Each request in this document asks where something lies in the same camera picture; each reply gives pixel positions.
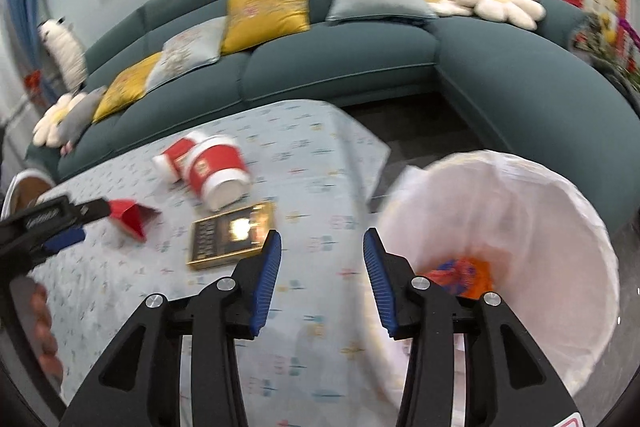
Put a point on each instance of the teal sofa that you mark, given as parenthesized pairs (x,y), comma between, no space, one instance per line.
(340,57)

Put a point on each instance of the white lined trash bin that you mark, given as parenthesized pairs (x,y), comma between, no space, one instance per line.
(550,257)

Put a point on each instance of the person's left hand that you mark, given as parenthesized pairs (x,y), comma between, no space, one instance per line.
(45,337)

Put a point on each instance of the dark gold box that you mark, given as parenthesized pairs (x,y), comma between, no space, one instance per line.
(225,232)

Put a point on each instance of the floral light blue tablecloth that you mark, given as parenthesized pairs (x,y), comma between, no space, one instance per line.
(310,187)

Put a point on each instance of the large red white paper cup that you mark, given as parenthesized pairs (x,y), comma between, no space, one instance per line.
(210,167)

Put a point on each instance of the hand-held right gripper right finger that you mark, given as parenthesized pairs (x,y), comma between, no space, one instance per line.
(377,287)

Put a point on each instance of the grey plush toy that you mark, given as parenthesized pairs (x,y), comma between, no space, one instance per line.
(80,117)

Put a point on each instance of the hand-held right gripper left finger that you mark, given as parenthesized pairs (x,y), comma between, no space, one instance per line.
(265,287)

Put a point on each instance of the red ribbon bow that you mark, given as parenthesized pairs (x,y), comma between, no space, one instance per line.
(33,82)

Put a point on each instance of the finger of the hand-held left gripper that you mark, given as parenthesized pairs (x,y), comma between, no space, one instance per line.
(62,242)
(92,210)

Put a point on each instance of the orange colourful snack wrapper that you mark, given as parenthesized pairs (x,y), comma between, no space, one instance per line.
(472,279)

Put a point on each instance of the large yellow embroidered pillow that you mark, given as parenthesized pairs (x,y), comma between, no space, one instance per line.
(265,14)

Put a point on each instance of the red paper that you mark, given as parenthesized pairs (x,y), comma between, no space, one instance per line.
(132,217)

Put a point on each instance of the blue curtain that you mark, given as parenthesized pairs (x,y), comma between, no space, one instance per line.
(27,7)

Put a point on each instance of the white plush toy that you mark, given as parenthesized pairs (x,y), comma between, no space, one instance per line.
(65,52)

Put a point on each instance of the artificial flowers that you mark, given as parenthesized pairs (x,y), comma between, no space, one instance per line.
(605,42)

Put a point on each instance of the small red white paper cup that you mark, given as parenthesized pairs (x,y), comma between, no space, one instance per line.
(175,157)

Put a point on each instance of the brown chair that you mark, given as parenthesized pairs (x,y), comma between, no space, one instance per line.
(30,189)

